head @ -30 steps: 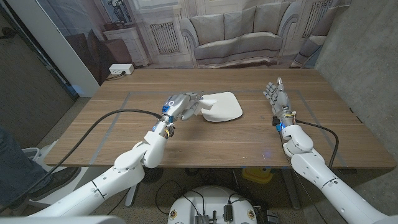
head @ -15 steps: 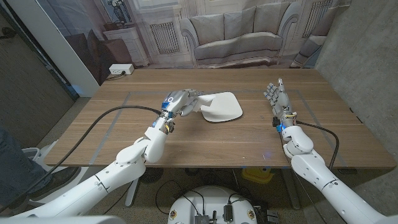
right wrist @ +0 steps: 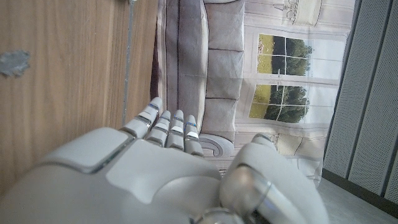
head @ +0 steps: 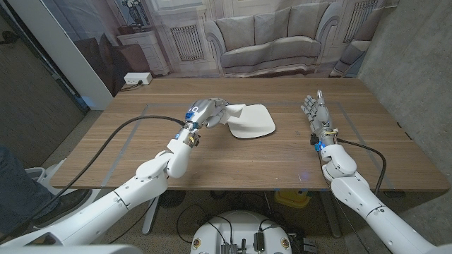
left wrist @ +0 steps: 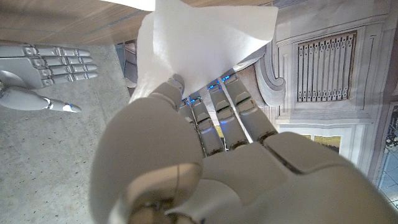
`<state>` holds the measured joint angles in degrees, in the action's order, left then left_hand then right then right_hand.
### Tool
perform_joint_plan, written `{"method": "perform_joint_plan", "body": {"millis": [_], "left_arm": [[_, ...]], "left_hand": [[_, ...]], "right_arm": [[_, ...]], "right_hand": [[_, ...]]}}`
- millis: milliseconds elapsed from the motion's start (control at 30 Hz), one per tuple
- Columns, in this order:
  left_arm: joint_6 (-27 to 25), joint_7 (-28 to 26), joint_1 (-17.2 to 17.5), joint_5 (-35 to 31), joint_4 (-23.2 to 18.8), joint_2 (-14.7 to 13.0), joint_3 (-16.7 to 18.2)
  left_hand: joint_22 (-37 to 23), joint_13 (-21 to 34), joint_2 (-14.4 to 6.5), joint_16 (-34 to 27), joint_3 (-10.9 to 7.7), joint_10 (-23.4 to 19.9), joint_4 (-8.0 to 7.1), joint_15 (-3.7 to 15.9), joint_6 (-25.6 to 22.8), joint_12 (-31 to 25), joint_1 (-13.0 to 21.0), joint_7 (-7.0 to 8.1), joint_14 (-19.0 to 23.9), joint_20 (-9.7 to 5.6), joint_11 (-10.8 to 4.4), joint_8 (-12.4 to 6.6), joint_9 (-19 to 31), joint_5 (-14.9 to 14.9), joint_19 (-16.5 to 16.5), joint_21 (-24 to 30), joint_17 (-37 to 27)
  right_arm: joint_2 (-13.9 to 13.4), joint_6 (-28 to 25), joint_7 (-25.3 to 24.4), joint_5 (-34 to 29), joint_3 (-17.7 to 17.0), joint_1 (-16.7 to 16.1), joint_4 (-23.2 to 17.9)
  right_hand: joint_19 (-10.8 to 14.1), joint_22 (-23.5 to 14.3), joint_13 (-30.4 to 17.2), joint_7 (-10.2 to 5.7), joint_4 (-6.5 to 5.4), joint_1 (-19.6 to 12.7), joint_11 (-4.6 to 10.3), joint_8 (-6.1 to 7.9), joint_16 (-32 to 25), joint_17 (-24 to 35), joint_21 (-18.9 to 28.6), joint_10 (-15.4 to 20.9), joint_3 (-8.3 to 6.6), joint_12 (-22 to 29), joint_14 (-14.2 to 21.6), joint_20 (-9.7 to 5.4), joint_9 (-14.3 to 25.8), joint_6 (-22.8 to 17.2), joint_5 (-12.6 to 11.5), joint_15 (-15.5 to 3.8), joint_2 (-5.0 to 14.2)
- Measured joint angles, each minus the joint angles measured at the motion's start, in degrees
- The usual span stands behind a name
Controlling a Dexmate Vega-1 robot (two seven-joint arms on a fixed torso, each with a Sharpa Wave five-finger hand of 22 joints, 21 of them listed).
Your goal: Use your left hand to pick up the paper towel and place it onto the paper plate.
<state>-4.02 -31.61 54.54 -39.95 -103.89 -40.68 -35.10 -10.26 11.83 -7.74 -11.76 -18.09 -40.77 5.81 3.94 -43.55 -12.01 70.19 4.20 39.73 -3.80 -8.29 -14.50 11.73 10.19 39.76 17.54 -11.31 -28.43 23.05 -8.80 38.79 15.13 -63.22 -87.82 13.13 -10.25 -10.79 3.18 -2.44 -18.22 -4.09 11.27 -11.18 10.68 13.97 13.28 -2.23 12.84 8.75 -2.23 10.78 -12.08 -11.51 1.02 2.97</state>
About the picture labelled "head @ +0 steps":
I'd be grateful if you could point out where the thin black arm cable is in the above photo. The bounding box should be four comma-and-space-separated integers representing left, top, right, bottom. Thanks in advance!
317, 151, 371, 254
109, 197, 158, 245

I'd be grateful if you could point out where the black floor cable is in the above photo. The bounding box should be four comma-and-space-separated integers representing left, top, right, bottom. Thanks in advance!
175, 203, 234, 245

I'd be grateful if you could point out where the printed living room backdrop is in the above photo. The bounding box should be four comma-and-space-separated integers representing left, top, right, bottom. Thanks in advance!
40, 0, 400, 97

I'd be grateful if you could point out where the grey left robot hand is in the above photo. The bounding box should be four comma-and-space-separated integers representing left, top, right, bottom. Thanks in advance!
176, 97, 230, 140

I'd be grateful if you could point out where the white power strip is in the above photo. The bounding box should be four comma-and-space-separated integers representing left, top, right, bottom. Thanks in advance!
123, 72, 153, 85

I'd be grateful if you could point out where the person's dark shoe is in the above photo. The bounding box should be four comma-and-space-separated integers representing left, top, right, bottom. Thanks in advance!
31, 189, 92, 229

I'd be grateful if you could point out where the white paper towel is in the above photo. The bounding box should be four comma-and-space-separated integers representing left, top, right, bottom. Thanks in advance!
220, 103, 247, 125

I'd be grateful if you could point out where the black round floor object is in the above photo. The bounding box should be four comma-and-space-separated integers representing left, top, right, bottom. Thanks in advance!
159, 190, 186, 210

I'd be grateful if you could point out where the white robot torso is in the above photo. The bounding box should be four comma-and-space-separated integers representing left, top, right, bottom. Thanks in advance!
190, 210, 293, 254

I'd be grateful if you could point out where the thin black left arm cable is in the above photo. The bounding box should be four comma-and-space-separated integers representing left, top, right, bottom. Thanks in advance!
109, 197, 158, 245

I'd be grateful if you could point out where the grey table leg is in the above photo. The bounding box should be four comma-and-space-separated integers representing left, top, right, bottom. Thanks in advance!
319, 190, 343, 239

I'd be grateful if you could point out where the yellow object under table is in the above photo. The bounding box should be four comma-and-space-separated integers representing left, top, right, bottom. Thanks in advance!
274, 189, 312, 209

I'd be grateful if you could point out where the person's leg in jeans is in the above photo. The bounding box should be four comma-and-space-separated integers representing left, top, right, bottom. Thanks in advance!
0, 144, 59, 236

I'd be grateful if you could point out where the grey box on floor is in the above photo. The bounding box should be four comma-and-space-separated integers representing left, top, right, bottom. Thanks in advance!
302, 238, 318, 253

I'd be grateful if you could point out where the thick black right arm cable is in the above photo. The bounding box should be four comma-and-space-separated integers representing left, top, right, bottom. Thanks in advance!
337, 138, 388, 195

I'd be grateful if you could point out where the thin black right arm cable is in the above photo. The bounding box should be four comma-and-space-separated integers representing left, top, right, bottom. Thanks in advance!
317, 151, 371, 254

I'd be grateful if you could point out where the white plastic base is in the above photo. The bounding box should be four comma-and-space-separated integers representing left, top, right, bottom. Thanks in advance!
23, 158, 96, 198

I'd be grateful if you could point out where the white square paper plate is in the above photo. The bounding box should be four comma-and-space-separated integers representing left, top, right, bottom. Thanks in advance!
227, 104, 277, 140

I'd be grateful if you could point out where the black power strip cable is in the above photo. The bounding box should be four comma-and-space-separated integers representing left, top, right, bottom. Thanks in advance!
119, 80, 144, 92

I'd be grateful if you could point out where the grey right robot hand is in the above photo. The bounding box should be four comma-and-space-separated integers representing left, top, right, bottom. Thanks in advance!
300, 89, 338, 146

